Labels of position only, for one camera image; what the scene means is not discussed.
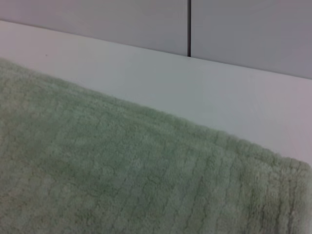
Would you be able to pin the light green ribbed towel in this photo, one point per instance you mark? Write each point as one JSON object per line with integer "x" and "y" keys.
{"x": 136, "y": 175}

